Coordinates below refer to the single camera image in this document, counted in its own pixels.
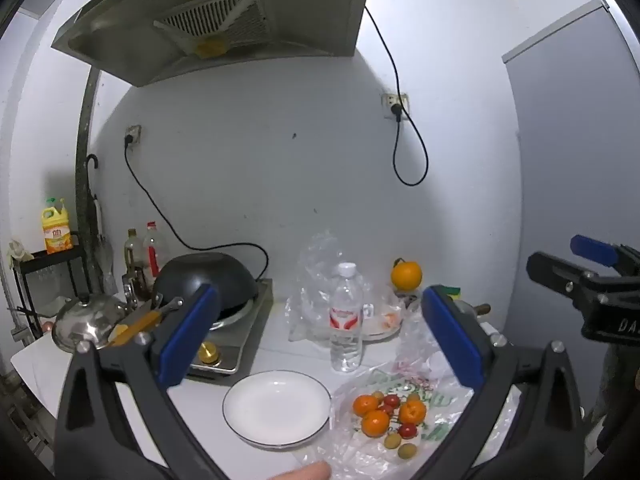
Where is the grey vertical pipe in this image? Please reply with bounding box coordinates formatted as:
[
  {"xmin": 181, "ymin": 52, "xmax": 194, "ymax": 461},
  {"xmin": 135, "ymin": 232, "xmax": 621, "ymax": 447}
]
[{"xmin": 74, "ymin": 66, "xmax": 103, "ymax": 301}]

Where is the clear plastic water bottle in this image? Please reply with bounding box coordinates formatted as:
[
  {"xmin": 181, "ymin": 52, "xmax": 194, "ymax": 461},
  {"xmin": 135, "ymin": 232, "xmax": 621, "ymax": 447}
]
[{"xmin": 329, "ymin": 261, "xmax": 364, "ymax": 374}]

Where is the red-capped clear bottle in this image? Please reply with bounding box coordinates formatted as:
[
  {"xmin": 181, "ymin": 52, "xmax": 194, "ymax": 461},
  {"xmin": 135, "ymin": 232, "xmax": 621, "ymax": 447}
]
[{"xmin": 143, "ymin": 221, "xmax": 168, "ymax": 281}]

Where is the grey door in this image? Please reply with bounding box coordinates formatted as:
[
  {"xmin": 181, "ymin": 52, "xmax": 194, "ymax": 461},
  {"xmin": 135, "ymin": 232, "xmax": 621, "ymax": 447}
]
[{"xmin": 501, "ymin": 0, "xmax": 640, "ymax": 411}]

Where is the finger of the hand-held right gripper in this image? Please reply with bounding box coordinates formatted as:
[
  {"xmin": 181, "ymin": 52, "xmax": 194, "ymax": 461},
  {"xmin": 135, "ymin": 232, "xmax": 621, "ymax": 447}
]
[
  {"xmin": 570, "ymin": 234, "xmax": 640, "ymax": 278},
  {"xmin": 526, "ymin": 251, "xmax": 603, "ymax": 307}
]

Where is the person's left hand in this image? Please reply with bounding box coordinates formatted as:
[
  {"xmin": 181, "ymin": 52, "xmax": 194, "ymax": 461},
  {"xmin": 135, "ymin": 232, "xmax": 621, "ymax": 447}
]
[{"xmin": 270, "ymin": 461, "xmax": 332, "ymax": 480}]

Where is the yellow detergent bottle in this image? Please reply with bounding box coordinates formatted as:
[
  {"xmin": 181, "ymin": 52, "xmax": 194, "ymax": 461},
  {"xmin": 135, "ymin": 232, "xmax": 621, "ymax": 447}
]
[{"xmin": 41, "ymin": 198, "xmax": 74, "ymax": 254}]

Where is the black metal rack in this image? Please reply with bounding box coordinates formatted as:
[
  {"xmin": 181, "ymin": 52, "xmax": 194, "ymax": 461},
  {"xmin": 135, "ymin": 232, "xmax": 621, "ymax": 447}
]
[{"xmin": 11, "ymin": 232, "xmax": 83, "ymax": 341}]

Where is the white rag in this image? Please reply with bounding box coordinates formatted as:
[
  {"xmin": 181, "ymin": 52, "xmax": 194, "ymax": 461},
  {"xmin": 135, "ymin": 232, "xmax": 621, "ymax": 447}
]
[{"xmin": 7, "ymin": 240, "xmax": 35, "ymax": 262}]

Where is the large orange with stem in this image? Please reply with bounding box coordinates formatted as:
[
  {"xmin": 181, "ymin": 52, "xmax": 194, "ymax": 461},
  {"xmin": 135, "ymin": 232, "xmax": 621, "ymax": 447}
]
[{"xmin": 391, "ymin": 257, "xmax": 423, "ymax": 292}]

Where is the white dish with scraps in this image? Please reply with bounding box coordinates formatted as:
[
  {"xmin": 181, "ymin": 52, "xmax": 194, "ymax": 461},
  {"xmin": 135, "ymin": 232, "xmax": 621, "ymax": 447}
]
[{"xmin": 360, "ymin": 300, "xmax": 403, "ymax": 338}]

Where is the black wok with wooden handle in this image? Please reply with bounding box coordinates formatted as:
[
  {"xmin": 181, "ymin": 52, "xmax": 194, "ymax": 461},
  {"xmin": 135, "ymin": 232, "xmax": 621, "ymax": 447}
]
[{"xmin": 107, "ymin": 253, "xmax": 261, "ymax": 347}]

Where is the black cooker power cable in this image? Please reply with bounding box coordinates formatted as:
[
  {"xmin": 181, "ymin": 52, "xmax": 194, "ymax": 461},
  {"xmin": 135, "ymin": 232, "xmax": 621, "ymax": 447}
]
[{"xmin": 122, "ymin": 140, "xmax": 271, "ymax": 283}]

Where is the steel pot lid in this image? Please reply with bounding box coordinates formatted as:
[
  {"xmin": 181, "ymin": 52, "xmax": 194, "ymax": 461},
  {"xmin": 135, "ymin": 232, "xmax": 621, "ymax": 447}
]
[{"xmin": 51, "ymin": 294, "xmax": 128, "ymax": 352}]

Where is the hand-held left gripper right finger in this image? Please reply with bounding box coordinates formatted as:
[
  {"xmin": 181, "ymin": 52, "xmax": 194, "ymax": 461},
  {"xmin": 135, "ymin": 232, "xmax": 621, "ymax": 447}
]
[{"xmin": 400, "ymin": 285, "xmax": 586, "ymax": 480}]

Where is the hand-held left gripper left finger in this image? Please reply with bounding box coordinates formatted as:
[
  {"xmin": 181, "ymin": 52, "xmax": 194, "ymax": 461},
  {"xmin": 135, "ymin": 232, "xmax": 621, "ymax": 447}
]
[{"xmin": 54, "ymin": 284, "xmax": 236, "ymax": 480}]

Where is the dark oil bottle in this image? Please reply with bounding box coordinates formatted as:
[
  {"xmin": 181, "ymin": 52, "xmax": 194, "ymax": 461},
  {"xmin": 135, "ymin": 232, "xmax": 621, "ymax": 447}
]
[{"xmin": 123, "ymin": 229, "xmax": 146, "ymax": 301}]

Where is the white round plate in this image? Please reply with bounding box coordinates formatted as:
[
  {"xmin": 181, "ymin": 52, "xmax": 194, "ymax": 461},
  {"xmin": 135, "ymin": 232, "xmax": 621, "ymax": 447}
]
[{"xmin": 222, "ymin": 370, "xmax": 332, "ymax": 449}]

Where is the black range hood cable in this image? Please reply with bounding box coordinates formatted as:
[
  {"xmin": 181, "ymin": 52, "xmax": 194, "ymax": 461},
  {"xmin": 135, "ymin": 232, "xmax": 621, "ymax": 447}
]
[{"xmin": 364, "ymin": 5, "xmax": 430, "ymax": 187}]

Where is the steel induction cooker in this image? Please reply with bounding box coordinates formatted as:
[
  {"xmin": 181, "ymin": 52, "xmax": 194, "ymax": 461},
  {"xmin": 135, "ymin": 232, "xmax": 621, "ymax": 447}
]
[{"xmin": 187, "ymin": 278, "xmax": 274, "ymax": 376}]

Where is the black umbrella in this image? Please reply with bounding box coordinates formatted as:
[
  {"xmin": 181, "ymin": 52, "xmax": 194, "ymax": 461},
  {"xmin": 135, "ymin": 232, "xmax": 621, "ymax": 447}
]
[{"xmin": 85, "ymin": 154, "xmax": 108, "ymax": 291}]

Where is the steel range hood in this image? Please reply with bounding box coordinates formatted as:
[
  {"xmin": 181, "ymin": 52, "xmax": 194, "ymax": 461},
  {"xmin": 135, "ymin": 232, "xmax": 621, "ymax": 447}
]
[{"xmin": 50, "ymin": 0, "xmax": 376, "ymax": 88}]

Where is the green printed plastic bag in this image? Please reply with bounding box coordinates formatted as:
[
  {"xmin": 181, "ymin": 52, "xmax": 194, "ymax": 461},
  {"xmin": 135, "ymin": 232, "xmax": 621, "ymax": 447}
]
[{"xmin": 295, "ymin": 360, "xmax": 521, "ymax": 480}]

